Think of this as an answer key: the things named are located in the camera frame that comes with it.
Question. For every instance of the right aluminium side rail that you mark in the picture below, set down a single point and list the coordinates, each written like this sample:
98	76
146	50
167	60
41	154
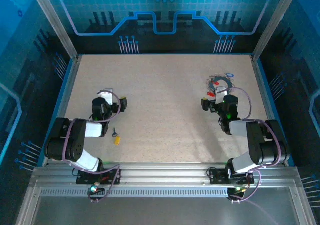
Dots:
265	92

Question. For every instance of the key with yellow tag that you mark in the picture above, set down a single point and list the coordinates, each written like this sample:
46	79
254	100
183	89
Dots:
117	140

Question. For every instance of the grey metal panel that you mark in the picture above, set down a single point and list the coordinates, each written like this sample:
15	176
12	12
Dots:
162	210

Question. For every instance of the left aluminium frame post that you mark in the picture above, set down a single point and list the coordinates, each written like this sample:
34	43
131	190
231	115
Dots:
53	22

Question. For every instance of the left lit controller board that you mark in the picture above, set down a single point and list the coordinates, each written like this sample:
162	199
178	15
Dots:
94	189

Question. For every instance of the key with blue tag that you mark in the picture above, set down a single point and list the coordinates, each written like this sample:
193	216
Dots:
228	74

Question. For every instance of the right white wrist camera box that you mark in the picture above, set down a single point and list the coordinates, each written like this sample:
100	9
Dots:
221	93

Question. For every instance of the large grey keyring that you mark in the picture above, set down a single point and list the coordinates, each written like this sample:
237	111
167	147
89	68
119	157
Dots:
213	85

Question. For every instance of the right aluminium frame post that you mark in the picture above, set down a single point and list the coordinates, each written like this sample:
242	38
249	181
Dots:
275	22

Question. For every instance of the aluminium frame post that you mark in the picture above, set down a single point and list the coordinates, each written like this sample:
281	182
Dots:
53	22
275	22

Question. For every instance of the lit controller board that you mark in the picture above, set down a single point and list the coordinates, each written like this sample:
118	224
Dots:
94	189
238	189

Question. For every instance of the left aluminium side rail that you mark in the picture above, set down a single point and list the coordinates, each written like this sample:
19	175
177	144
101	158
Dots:
70	85

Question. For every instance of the aluminium side rail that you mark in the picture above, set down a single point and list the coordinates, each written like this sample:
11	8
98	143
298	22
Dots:
265	92
70	85

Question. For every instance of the aluminium mounting rail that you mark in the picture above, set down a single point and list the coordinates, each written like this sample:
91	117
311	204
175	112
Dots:
162	172

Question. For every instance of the key with large red tag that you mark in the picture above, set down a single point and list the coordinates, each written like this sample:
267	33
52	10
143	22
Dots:
211	94

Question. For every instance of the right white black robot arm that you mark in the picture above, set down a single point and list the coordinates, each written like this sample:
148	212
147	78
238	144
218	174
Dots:
257	142

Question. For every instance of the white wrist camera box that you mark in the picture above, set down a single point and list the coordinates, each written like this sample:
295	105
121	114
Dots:
108	97
221	93

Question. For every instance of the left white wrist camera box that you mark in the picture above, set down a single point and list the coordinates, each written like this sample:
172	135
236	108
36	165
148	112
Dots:
108	97

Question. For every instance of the right lit controller board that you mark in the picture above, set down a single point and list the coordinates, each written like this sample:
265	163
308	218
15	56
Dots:
238	189

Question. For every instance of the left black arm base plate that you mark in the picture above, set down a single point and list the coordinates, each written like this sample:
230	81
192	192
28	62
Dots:
85	178

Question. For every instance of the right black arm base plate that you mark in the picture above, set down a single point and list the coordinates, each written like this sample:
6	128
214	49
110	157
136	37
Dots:
217	177

